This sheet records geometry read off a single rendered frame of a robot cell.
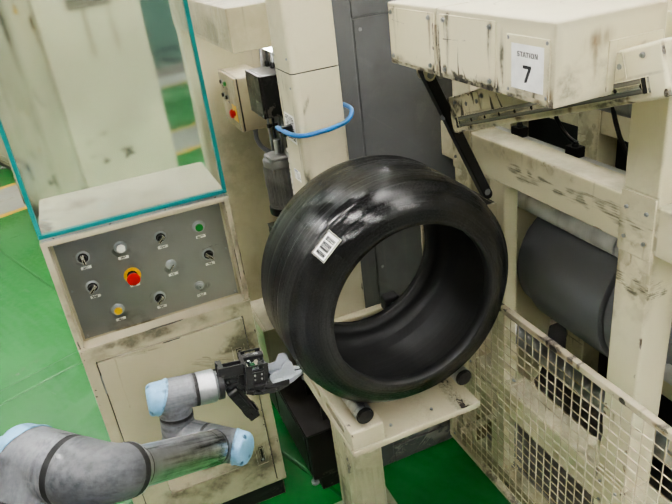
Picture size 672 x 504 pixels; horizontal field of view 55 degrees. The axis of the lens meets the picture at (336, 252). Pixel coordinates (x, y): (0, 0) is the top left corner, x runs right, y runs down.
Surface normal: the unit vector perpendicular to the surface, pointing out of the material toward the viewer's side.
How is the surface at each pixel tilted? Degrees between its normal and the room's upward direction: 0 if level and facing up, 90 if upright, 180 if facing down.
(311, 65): 90
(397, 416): 0
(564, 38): 90
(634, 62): 90
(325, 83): 90
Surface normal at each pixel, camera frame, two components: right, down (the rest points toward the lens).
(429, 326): -0.58, -0.61
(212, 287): 0.39, 0.38
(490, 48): -0.91, 0.27
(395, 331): -0.07, -0.43
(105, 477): 0.57, -0.15
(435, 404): -0.11, -0.88
